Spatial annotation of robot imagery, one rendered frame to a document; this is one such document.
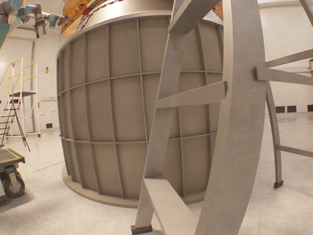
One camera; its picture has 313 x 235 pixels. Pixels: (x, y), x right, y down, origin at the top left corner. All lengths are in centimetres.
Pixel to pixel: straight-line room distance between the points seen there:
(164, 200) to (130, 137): 54
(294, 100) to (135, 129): 609
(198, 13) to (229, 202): 53
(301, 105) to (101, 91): 636
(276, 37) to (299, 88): 204
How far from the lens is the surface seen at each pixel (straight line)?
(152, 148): 65
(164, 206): 49
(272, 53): 667
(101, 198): 117
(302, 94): 668
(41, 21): 170
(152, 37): 103
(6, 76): 878
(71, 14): 235
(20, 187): 151
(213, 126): 107
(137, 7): 124
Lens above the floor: 58
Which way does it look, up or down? 3 degrees down
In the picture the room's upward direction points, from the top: 5 degrees counter-clockwise
